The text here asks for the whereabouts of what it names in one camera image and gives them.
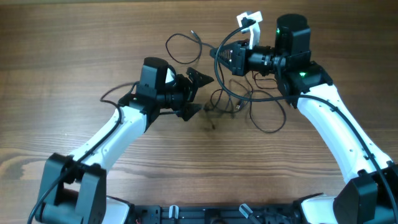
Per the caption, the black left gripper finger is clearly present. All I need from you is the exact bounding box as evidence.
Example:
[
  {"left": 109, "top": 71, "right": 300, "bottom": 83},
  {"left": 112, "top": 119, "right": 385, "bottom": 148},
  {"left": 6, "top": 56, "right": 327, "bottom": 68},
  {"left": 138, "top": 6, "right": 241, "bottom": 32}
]
[
  {"left": 177, "top": 103, "right": 203, "bottom": 121},
  {"left": 186, "top": 67, "right": 214, "bottom": 88}
]

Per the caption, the black cable bundle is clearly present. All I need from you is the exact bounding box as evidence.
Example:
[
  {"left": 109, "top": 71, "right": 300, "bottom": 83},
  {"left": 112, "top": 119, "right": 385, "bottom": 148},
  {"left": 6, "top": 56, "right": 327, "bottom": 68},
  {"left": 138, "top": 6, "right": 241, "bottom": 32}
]
[{"left": 164, "top": 30, "right": 287, "bottom": 134}]

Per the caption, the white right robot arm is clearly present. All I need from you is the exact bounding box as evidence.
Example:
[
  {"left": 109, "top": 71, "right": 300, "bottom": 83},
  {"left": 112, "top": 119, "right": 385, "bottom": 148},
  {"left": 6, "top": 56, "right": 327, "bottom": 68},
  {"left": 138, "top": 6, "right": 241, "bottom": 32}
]
[{"left": 210, "top": 12, "right": 397, "bottom": 223}]

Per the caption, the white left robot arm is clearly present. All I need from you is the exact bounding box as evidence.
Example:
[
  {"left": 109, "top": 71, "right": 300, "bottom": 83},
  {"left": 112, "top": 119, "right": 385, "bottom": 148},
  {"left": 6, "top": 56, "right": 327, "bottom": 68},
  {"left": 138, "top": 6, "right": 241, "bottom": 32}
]
[{"left": 27, "top": 57, "right": 214, "bottom": 223}]

